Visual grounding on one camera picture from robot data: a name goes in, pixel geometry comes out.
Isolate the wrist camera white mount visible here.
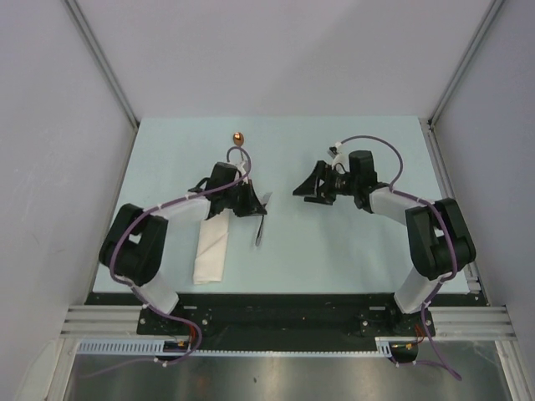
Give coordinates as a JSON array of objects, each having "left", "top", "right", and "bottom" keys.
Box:
[
  {"left": 235, "top": 160, "right": 251, "bottom": 183},
  {"left": 328, "top": 142, "right": 346, "bottom": 168}
]

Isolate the left aluminium frame post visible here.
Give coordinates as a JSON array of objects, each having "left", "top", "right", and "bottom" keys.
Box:
[{"left": 61, "top": 0, "right": 140, "bottom": 132}]

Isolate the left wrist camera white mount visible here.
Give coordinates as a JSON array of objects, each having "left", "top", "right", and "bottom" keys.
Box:
[{"left": 235, "top": 160, "right": 251, "bottom": 183}]

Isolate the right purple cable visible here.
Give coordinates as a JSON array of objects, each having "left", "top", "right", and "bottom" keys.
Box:
[{"left": 338, "top": 134, "right": 463, "bottom": 381}]

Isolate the silver fork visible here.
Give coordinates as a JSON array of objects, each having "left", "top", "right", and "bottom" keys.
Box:
[{"left": 254, "top": 192, "right": 273, "bottom": 247}]

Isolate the right aluminium frame post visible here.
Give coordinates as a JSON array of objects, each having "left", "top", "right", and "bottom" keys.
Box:
[{"left": 427, "top": 0, "right": 507, "bottom": 129}]

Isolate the copper spoon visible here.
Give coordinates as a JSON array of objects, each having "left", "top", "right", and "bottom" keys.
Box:
[{"left": 232, "top": 132, "right": 245, "bottom": 160}]

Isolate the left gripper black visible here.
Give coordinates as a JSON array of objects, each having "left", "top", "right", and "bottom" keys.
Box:
[{"left": 222, "top": 180, "right": 267, "bottom": 218}]

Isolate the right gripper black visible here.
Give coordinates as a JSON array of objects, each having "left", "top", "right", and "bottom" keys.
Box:
[{"left": 293, "top": 160, "right": 358, "bottom": 206}]

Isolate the purple cable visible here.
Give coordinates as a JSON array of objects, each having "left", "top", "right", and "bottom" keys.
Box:
[
  {"left": 83, "top": 145, "right": 252, "bottom": 377},
  {"left": 338, "top": 134, "right": 463, "bottom": 381}
]

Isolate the aluminium frame post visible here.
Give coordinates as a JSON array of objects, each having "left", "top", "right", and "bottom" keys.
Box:
[
  {"left": 61, "top": 0, "right": 140, "bottom": 132},
  {"left": 427, "top": 0, "right": 507, "bottom": 129}
]

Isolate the white slotted cable duct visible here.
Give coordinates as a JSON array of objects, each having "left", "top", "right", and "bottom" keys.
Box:
[{"left": 78, "top": 337, "right": 415, "bottom": 357}]

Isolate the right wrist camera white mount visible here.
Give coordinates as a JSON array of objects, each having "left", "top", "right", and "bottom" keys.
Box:
[{"left": 328, "top": 142, "right": 346, "bottom": 168}]

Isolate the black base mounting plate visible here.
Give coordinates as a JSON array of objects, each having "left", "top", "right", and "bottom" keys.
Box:
[{"left": 85, "top": 292, "right": 486, "bottom": 342}]

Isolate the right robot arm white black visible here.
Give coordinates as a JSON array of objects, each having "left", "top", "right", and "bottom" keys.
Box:
[{"left": 293, "top": 150, "right": 476, "bottom": 335}]

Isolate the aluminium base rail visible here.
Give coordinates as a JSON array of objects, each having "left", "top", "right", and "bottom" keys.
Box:
[{"left": 60, "top": 306, "right": 516, "bottom": 341}]

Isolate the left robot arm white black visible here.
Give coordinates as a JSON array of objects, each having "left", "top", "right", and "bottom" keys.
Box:
[{"left": 99, "top": 161, "right": 267, "bottom": 334}]

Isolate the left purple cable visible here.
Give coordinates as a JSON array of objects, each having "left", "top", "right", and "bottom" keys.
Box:
[{"left": 83, "top": 145, "right": 252, "bottom": 377}]

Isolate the white cloth napkin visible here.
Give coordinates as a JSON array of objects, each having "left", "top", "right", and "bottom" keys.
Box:
[{"left": 192, "top": 211, "right": 230, "bottom": 285}]

